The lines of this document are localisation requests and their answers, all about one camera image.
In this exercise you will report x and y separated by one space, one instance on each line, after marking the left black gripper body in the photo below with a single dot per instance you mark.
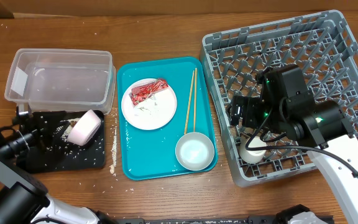
31 137

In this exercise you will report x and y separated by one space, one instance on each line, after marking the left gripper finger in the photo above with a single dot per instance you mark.
53 119
51 137

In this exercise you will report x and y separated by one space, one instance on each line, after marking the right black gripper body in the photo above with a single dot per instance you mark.
253 110

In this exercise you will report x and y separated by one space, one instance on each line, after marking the pink bowl with rice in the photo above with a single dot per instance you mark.
84 129

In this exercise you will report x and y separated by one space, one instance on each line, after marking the white paper cup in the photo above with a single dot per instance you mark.
252 157

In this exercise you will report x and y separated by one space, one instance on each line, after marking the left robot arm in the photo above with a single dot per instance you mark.
23 199

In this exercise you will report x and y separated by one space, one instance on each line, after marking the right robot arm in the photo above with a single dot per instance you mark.
287 108

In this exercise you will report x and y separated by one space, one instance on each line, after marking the grey dishwasher rack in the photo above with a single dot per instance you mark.
321 44

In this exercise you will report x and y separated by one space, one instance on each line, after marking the black plastic tray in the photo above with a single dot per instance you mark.
66 155

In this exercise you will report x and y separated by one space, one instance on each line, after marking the clear plastic storage bin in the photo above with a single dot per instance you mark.
62 80

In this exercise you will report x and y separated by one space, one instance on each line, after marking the grey round bowl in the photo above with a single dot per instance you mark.
194 151

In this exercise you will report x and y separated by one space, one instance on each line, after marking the right wooden chopstick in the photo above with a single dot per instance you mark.
195 98

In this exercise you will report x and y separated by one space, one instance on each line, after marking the wooden chopstick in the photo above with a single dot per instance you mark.
195 98
189 102

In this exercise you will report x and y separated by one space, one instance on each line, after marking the left wooden chopstick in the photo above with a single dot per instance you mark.
189 102

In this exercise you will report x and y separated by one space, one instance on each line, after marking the white round plate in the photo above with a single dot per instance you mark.
153 113

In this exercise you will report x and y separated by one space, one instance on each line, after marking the teal serving tray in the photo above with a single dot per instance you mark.
151 154

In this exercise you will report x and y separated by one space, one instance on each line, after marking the red foil wrapper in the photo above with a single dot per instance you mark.
141 93

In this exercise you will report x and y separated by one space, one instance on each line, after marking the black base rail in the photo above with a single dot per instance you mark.
295 214

